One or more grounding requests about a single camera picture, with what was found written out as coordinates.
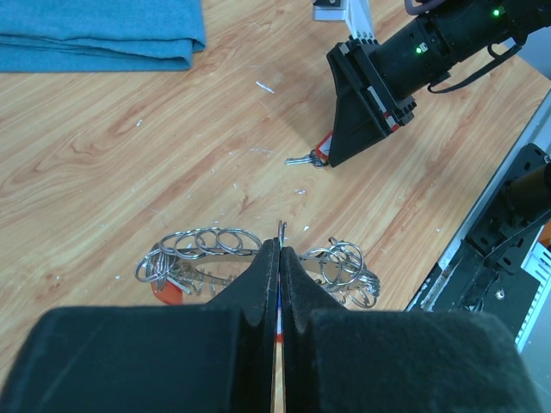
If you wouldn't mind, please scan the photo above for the key with red tag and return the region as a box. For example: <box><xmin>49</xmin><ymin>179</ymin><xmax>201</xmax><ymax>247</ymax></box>
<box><xmin>284</xmin><ymin>133</ymin><xmax>332</xmax><ymax>168</ymax></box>

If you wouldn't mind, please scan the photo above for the folded blue cloth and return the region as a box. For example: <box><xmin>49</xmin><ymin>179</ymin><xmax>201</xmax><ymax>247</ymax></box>
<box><xmin>1</xmin><ymin>0</ymin><xmax>207</xmax><ymax>72</ymax></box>

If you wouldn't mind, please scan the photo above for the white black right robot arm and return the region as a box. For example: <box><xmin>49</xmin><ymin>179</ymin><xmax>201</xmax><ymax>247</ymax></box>
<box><xmin>327</xmin><ymin>1</ymin><xmax>550</xmax><ymax>167</ymax></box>

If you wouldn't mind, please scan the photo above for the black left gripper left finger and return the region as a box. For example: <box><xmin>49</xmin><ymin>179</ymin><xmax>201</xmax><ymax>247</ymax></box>
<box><xmin>0</xmin><ymin>238</ymin><xmax>281</xmax><ymax>413</ymax></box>

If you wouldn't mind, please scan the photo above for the red key tag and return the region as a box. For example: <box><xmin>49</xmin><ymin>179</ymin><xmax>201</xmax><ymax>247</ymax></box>
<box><xmin>151</xmin><ymin>280</ymin><xmax>183</xmax><ymax>305</ymax></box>

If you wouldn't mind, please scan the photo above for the metal disc with keyrings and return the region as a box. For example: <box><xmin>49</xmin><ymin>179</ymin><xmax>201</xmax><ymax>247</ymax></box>
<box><xmin>134</xmin><ymin>222</ymin><xmax>381</xmax><ymax>310</ymax></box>

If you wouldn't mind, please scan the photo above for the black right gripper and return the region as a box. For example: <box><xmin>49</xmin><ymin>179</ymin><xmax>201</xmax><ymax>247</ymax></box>
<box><xmin>327</xmin><ymin>21</ymin><xmax>435</xmax><ymax>167</ymax></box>

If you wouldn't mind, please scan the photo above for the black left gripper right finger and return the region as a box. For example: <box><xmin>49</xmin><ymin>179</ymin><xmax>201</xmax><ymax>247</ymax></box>
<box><xmin>280</xmin><ymin>247</ymin><xmax>542</xmax><ymax>412</ymax></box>

